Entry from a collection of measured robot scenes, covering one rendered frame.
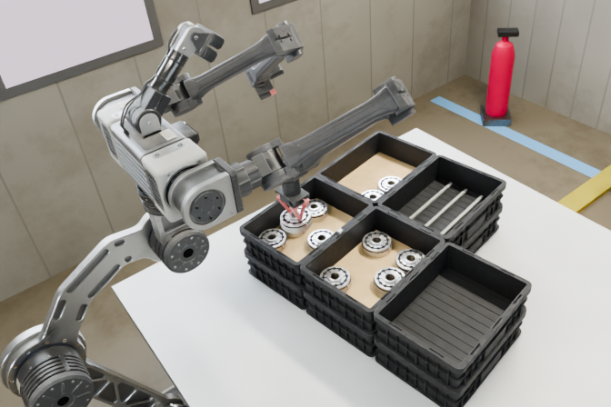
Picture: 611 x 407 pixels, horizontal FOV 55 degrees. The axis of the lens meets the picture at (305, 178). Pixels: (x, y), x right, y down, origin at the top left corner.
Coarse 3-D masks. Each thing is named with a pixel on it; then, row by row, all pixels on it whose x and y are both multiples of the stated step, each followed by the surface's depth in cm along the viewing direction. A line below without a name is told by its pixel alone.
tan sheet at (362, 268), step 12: (360, 252) 205; (396, 252) 203; (336, 264) 201; (348, 264) 200; (360, 264) 200; (372, 264) 199; (384, 264) 199; (360, 276) 195; (372, 276) 195; (360, 288) 191; (372, 288) 191; (360, 300) 187; (372, 300) 187
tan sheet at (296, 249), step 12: (336, 216) 221; (348, 216) 220; (276, 228) 218; (312, 228) 217; (324, 228) 216; (336, 228) 216; (288, 240) 213; (300, 240) 212; (288, 252) 208; (300, 252) 207
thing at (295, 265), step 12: (324, 180) 223; (348, 192) 216; (276, 204) 214; (372, 204) 209; (240, 228) 205; (252, 240) 201; (276, 252) 194; (312, 252) 193; (288, 264) 191; (300, 264) 189
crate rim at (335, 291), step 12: (360, 216) 205; (396, 216) 203; (348, 228) 200; (420, 228) 197; (336, 240) 196; (444, 240) 192; (432, 252) 188; (420, 264) 184; (312, 276) 184; (408, 276) 180; (324, 288) 182; (336, 288) 179; (396, 288) 177; (348, 300) 175; (384, 300) 173; (360, 312) 173; (372, 312) 171
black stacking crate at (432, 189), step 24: (432, 168) 228; (456, 168) 226; (408, 192) 221; (432, 192) 228; (456, 192) 227; (480, 192) 223; (408, 216) 218; (432, 216) 217; (456, 216) 215; (480, 216) 208; (456, 240) 199
